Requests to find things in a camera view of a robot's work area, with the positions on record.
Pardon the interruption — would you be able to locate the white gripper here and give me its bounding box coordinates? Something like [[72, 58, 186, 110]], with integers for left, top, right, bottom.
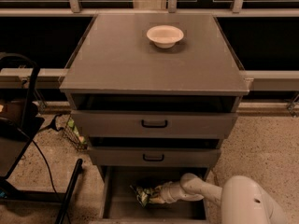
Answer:
[[149, 182, 203, 204]]

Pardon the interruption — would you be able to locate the green jalapeno chip bag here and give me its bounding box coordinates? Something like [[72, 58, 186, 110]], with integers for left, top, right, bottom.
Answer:
[[131, 186, 157, 207]]

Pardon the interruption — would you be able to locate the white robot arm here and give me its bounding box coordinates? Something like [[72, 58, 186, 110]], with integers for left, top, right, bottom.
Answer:
[[149, 173, 287, 224]]

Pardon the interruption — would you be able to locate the grey bottom drawer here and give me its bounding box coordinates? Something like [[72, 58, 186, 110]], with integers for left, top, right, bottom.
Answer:
[[100, 166, 209, 224]]

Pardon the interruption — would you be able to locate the grey drawer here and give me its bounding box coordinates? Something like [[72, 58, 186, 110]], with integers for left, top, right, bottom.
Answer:
[[88, 137, 221, 167], [100, 166, 209, 224], [72, 94, 237, 139]]

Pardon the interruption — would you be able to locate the grey middle drawer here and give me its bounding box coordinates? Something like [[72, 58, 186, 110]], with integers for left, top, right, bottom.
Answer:
[[88, 137, 221, 167]]

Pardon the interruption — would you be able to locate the grey top drawer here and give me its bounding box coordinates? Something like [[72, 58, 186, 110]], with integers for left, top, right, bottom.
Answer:
[[72, 94, 237, 139]]

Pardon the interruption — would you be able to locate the grey drawer cabinet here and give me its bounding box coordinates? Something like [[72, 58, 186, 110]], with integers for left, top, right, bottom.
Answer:
[[60, 14, 249, 176]]

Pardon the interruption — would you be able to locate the black cart stand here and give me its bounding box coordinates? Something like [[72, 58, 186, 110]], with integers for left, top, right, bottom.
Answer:
[[0, 52, 83, 224]]

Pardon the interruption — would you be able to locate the white paper bowl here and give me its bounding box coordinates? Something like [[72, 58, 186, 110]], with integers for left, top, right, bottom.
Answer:
[[147, 25, 184, 49]]

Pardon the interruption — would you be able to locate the black middle drawer handle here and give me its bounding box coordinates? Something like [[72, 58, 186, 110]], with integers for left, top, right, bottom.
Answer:
[[142, 154, 164, 162]]

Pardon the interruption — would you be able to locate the black drawer handle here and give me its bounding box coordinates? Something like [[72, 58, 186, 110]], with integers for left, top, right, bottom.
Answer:
[[142, 154, 164, 162], [141, 119, 168, 129]]

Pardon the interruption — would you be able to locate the black top drawer handle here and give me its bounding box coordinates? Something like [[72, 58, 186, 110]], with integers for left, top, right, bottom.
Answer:
[[141, 119, 168, 129]]

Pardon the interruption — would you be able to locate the wire basket with bags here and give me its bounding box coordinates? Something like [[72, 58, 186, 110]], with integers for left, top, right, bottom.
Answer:
[[63, 117, 88, 151]]

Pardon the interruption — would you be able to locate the black cable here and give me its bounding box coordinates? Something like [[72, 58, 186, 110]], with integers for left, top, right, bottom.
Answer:
[[32, 113, 73, 224]]

